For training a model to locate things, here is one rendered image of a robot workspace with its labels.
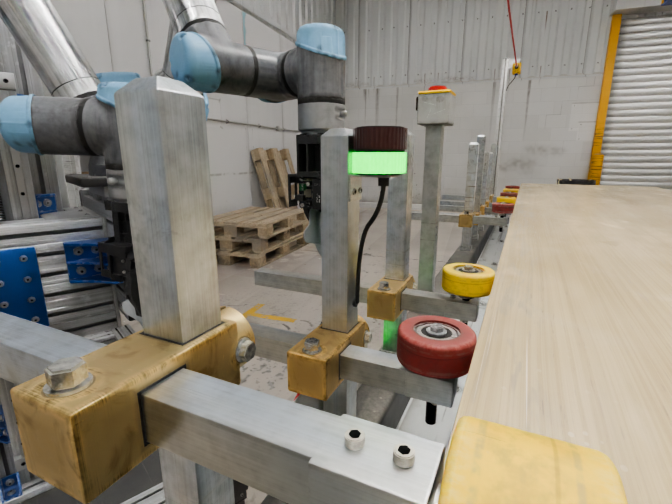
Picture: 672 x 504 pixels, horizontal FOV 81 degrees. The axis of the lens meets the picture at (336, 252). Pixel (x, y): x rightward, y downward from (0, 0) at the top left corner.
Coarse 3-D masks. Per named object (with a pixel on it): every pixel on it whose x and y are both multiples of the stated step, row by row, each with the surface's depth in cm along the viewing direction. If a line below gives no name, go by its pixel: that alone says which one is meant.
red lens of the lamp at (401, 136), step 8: (360, 128) 41; (368, 128) 40; (376, 128) 40; (384, 128) 40; (392, 128) 40; (400, 128) 41; (360, 136) 41; (368, 136) 41; (376, 136) 40; (384, 136) 40; (392, 136) 40; (400, 136) 41; (360, 144) 41; (368, 144) 41; (376, 144) 40; (384, 144) 40; (392, 144) 41; (400, 144) 41
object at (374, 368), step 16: (256, 336) 50; (272, 336) 50; (288, 336) 50; (304, 336) 50; (256, 352) 50; (272, 352) 49; (352, 352) 46; (368, 352) 46; (384, 352) 46; (352, 368) 45; (368, 368) 44; (384, 368) 43; (400, 368) 42; (368, 384) 44; (384, 384) 43; (400, 384) 42; (416, 384) 41; (432, 384) 40; (448, 384) 40; (432, 400) 41; (448, 400) 40
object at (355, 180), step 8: (352, 176) 44; (360, 176) 43; (368, 176) 43; (376, 176) 42; (384, 176) 42; (392, 176) 42; (352, 184) 44; (360, 184) 47; (384, 184) 43; (352, 192) 45; (360, 192) 46; (384, 192) 44; (352, 200) 45; (376, 208) 45; (376, 216) 45; (368, 224) 46; (360, 240) 47; (360, 248) 47; (360, 256) 47; (360, 264) 48; (360, 272) 48; (352, 304) 49
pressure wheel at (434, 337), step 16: (416, 320) 43; (432, 320) 43; (448, 320) 43; (400, 336) 40; (416, 336) 39; (432, 336) 40; (448, 336) 40; (464, 336) 39; (400, 352) 40; (416, 352) 38; (432, 352) 37; (448, 352) 37; (464, 352) 38; (416, 368) 38; (432, 368) 38; (448, 368) 37; (464, 368) 38; (432, 416) 43
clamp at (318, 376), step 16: (320, 336) 47; (336, 336) 47; (352, 336) 48; (368, 336) 52; (288, 352) 44; (320, 352) 44; (336, 352) 44; (288, 368) 44; (304, 368) 43; (320, 368) 42; (336, 368) 44; (288, 384) 45; (304, 384) 44; (320, 384) 43; (336, 384) 45
